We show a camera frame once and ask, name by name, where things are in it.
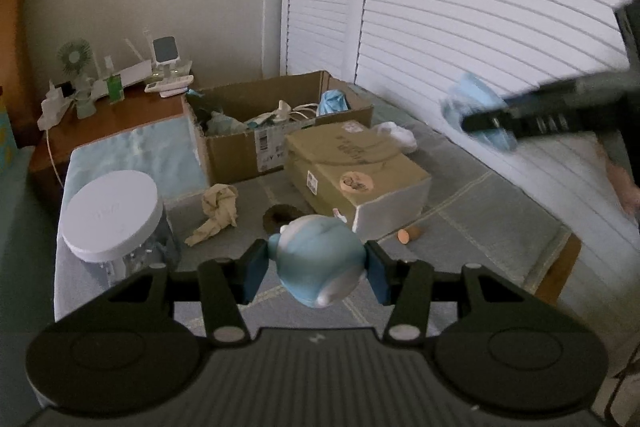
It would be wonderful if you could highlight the crumpled beige cloth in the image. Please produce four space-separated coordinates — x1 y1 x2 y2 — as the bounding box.
185 184 240 248

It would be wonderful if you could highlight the white cloth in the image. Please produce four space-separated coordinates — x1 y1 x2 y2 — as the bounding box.
376 122 417 154

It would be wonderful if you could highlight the clear jar with white lid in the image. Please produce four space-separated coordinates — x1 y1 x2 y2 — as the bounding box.
64 170 181 288

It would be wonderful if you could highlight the cardboard box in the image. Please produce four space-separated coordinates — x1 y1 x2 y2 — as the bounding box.
284 121 432 242
185 70 375 185

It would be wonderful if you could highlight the brown tape roll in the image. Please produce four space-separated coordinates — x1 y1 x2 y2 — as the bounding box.
263 204 303 232

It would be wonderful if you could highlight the small green desk fan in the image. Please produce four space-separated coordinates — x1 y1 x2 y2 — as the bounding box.
56 38 96 120

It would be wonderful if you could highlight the closed cardboard box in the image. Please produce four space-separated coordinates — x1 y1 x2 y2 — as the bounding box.
284 121 432 242

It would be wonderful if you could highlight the teal floral pouch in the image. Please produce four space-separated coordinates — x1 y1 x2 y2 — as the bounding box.
200 109 248 136

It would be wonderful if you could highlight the bed with teal sheet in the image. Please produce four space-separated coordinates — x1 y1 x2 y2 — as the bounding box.
0 147 66 408

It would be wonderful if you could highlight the white router with antennas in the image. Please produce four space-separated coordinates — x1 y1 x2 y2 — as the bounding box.
92 27 193 95

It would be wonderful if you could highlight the green bottle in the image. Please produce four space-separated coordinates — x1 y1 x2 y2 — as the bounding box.
104 55 125 104

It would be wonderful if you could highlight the blue face mask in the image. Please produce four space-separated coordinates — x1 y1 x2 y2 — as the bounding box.
318 90 352 118

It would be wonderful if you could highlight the wooden bed headboard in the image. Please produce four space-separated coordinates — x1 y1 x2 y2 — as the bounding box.
0 0 37 148

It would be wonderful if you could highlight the wooden nightstand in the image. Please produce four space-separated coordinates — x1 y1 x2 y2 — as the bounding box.
27 82 193 208

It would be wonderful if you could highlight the white power cable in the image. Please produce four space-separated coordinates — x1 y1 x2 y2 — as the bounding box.
45 127 68 188

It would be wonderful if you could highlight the light blue plush toy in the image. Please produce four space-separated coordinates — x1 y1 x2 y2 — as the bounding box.
267 214 371 309

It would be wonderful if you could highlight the white power strip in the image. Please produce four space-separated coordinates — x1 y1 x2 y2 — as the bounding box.
37 79 76 130

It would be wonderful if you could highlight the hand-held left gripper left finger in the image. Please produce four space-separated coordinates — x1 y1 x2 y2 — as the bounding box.
60 239 271 349

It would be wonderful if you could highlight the wide white louvered door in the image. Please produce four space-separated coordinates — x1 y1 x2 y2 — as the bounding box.
355 0 640 308

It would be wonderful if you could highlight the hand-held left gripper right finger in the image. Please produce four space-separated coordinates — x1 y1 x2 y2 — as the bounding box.
365 241 568 343

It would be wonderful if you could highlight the person's right hand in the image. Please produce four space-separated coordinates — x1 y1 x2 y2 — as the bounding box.
605 154 640 214

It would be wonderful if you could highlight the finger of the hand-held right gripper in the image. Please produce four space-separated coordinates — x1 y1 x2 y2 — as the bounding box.
461 69 626 142

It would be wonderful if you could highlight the white device with dark screen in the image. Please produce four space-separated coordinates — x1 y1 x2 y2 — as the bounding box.
151 36 180 75

